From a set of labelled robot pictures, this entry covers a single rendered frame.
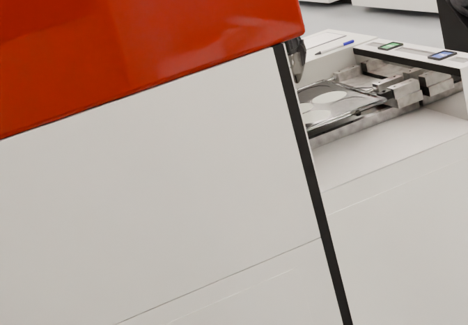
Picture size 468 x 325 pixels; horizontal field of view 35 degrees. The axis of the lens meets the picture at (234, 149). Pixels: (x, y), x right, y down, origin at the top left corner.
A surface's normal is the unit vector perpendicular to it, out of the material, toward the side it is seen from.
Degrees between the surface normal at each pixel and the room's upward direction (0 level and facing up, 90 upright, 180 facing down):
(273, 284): 90
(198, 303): 90
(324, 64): 90
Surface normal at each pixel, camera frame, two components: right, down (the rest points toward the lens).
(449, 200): 0.33, 0.22
